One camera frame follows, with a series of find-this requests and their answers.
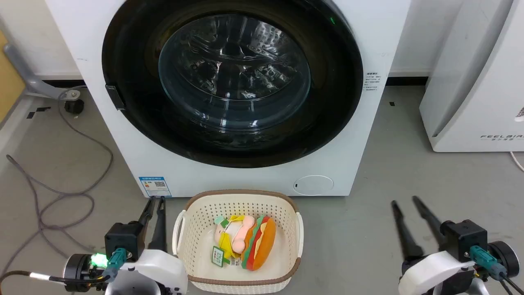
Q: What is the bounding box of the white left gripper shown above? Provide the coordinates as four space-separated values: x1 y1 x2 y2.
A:
63 197 189 295

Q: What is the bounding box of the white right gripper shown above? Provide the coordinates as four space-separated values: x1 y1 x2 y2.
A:
391 196 519 295

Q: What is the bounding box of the white front-load washing machine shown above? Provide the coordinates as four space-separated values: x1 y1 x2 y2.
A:
44 0 411 198

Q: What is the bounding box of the round black glass washer door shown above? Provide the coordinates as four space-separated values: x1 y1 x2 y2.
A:
102 0 364 168

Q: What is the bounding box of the blue energy label sticker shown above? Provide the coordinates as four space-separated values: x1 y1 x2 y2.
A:
138 177 172 198

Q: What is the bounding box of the cream perforated laundry basket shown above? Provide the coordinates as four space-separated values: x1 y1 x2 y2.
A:
172 189 304 295

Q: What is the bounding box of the plush doll with green tag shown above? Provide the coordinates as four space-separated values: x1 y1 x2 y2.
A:
212 215 256 268

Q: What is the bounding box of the plush hamburger toy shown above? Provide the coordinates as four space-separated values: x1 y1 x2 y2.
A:
241 216 277 271

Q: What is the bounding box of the oval white filter cover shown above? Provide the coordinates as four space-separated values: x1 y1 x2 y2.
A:
293 175 334 196

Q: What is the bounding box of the black caster wheel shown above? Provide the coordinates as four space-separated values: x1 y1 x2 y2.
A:
64 98 85 114

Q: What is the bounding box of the white air purifier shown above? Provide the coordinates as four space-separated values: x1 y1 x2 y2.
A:
419 0 524 153

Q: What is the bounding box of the grey metal furniture leg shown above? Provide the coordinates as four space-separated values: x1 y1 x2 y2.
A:
3 43 81 101

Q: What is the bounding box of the wooden panel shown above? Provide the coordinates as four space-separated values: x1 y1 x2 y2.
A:
0 31 26 123

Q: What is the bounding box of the grey floor cable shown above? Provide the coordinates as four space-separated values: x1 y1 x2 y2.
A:
0 88 114 279

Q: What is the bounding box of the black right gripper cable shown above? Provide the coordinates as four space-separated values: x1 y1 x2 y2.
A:
470 245 524 295

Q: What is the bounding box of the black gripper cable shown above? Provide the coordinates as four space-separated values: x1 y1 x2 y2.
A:
0 248 125 287
470 245 524 295

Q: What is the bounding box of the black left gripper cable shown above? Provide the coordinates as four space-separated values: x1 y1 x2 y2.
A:
0 248 125 287

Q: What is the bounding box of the black door handle latch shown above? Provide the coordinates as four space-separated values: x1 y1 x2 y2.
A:
105 84 126 111

